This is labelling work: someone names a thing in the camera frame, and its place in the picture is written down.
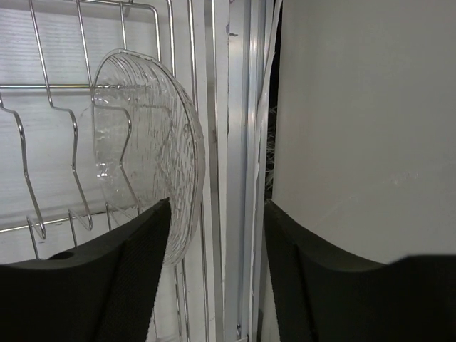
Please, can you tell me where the wire dish rack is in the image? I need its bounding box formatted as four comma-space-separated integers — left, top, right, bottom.
1, 1, 224, 341

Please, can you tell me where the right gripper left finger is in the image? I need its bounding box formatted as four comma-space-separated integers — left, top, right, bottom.
1, 199, 171, 341

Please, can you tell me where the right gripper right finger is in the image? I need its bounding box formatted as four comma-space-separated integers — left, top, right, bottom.
264, 201, 455, 341

